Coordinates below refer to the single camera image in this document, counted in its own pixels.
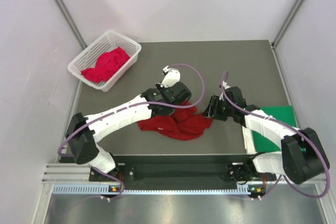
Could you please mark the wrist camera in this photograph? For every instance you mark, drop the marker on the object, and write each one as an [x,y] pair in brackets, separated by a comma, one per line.
[225,86]
[171,77]

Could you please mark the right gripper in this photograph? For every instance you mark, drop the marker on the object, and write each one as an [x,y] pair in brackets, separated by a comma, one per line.
[214,101]

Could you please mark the folded white t shirt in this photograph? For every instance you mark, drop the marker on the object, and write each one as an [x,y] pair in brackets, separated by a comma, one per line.
[248,140]

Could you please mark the white plastic basket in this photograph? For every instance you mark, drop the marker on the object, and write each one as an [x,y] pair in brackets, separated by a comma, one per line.
[107,42]

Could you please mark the grey slotted cable duct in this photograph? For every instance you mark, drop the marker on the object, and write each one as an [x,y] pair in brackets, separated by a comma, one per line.
[105,189]

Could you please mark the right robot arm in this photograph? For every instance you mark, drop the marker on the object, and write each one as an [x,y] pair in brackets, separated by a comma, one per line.
[301,156]

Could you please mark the folded green t shirt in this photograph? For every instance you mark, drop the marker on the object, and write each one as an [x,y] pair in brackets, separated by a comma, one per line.
[282,113]

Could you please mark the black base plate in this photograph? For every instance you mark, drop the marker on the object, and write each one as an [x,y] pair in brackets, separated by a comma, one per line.
[240,164]

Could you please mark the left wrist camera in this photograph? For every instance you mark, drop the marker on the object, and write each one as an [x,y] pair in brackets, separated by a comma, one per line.
[171,77]

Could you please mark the pink red t shirt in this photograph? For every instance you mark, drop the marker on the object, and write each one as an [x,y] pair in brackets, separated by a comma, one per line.
[106,66]

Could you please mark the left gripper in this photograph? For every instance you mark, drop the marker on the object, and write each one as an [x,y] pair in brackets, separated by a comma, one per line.
[164,88]

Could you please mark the dark red t shirt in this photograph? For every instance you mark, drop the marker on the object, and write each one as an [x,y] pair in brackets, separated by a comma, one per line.
[183,124]

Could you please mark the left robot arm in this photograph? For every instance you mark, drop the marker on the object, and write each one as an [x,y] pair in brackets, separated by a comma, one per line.
[86,131]

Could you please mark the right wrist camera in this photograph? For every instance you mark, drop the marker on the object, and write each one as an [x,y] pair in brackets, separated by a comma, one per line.
[225,86]

